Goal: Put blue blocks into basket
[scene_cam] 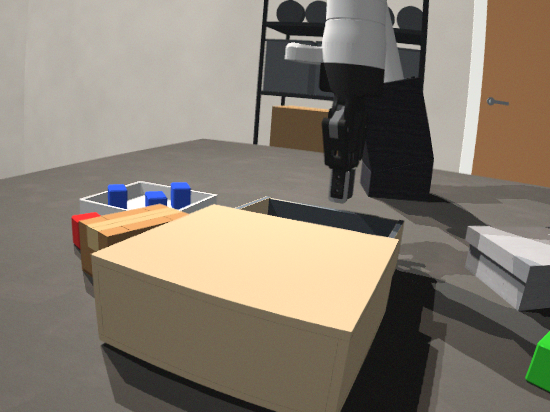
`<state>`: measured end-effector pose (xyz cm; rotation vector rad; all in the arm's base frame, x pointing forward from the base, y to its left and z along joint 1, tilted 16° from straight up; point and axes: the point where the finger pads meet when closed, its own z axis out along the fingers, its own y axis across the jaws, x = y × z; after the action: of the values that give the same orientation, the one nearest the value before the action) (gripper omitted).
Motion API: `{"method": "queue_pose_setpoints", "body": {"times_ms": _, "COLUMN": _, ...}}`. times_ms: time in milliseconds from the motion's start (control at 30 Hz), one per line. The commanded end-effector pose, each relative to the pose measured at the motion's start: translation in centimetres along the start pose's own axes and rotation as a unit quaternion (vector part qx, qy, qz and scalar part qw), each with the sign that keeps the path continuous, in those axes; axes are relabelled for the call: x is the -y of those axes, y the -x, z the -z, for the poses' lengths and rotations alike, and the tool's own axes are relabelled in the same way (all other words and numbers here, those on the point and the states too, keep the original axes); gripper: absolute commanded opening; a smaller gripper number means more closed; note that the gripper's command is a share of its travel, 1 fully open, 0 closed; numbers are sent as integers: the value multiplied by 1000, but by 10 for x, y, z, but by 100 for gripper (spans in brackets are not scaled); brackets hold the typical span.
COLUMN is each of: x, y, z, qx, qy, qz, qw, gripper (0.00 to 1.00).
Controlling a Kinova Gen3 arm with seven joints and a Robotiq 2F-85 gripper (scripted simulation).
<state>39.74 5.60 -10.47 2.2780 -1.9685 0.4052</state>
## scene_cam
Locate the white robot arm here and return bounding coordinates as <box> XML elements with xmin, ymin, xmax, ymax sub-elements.
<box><xmin>285</xmin><ymin>0</ymin><xmax>404</xmax><ymax>83</ymax></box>

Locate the brown cardboard box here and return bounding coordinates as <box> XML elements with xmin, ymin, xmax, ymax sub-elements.
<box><xmin>79</xmin><ymin>204</ymin><xmax>189</xmax><ymax>277</ymax></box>

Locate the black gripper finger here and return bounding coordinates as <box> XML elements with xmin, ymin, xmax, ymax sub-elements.
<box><xmin>348</xmin><ymin>111</ymin><xmax>370</xmax><ymax>199</ymax></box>
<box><xmin>322</xmin><ymin>105</ymin><xmax>364</xmax><ymax>204</ymax></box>

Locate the red block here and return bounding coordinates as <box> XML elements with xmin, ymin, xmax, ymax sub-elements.
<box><xmin>72</xmin><ymin>212</ymin><xmax>100</xmax><ymax>249</ymax></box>

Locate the green block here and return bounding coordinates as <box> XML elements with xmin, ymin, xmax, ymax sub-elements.
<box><xmin>525</xmin><ymin>331</ymin><xmax>550</xmax><ymax>392</ymax></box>

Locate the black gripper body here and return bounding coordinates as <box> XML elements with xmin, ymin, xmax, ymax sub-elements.
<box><xmin>319</xmin><ymin>63</ymin><xmax>385</xmax><ymax>142</ymax></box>

